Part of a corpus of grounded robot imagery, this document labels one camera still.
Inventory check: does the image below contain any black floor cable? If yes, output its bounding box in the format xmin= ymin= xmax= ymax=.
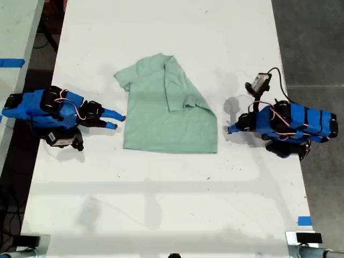
xmin=34 ymin=31 xmax=59 ymax=52

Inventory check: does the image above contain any arm camera box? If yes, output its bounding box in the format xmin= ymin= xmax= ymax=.
xmin=44 ymin=131 xmax=76 ymax=148
xmin=252 ymin=71 xmax=272 ymax=90

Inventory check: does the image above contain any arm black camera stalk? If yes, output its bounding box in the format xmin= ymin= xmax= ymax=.
xmin=71 ymin=128 xmax=85 ymax=152
xmin=244 ymin=82 xmax=270 ymax=113

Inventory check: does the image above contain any arm red white wire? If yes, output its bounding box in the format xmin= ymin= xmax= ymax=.
xmin=53 ymin=89 xmax=86 ymax=122
xmin=268 ymin=103 xmax=310 ymax=141

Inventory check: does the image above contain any pale side table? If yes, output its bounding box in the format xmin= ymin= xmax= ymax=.
xmin=0 ymin=0 xmax=45 ymax=173

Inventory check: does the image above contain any metal bracket with black pad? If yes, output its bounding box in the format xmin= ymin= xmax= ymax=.
xmin=285 ymin=231 xmax=324 ymax=258
xmin=15 ymin=233 xmax=52 ymax=258

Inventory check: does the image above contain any pale green T-shirt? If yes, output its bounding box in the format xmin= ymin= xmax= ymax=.
xmin=114 ymin=53 xmax=218 ymax=155

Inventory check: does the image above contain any black camera cable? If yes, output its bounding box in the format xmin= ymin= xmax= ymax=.
xmin=266 ymin=67 xmax=296 ymax=105

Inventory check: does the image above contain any long blue tape strip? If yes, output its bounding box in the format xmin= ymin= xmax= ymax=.
xmin=0 ymin=57 xmax=26 ymax=68

